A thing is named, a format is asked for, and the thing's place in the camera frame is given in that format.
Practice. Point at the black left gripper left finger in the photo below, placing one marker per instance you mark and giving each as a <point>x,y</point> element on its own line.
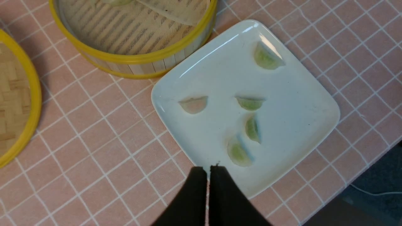
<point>189,205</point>

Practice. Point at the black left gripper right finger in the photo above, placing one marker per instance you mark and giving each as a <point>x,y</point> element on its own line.
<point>228,206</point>

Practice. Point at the green dumpling plate front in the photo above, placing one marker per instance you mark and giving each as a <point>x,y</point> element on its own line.
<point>237,154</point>

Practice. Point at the green dumpling plate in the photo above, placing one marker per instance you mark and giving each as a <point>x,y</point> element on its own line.
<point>266,58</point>
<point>237,154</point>
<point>251,129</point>
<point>250,104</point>

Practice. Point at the green dumpling plate bottom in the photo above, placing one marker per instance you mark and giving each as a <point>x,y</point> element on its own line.
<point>251,129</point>

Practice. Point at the pink dumpling on plate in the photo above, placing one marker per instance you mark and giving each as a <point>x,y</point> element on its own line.
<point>194,105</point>

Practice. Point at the green dumpling plate middle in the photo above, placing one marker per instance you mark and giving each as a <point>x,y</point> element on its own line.
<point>250,104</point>

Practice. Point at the white square plate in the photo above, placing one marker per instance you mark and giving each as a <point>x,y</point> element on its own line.
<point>297,115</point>

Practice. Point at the green dumpling plate right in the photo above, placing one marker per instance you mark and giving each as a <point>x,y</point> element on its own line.
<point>266,58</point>

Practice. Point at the pink checkered tablecloth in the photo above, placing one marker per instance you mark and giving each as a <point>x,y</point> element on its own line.
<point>101,156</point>

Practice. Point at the bamboo steamer basket yellow rim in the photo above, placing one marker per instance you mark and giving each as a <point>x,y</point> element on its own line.
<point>135,39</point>

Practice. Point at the bamboo steamer lid yellow rim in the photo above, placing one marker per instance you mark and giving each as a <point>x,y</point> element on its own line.
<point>20,99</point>

